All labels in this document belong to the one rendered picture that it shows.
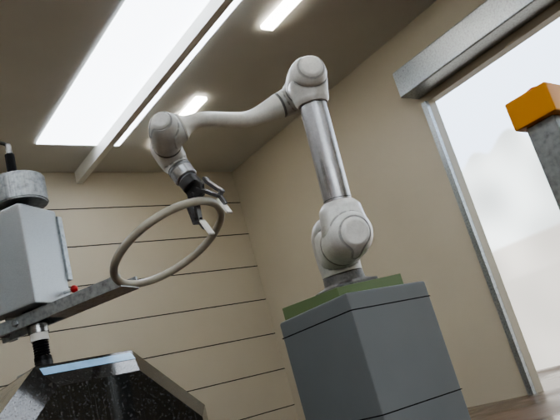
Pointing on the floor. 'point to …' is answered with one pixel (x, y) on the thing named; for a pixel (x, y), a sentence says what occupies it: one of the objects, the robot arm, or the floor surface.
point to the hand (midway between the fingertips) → (217, 219)
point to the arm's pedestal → (373, 358)
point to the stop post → (541, 127)
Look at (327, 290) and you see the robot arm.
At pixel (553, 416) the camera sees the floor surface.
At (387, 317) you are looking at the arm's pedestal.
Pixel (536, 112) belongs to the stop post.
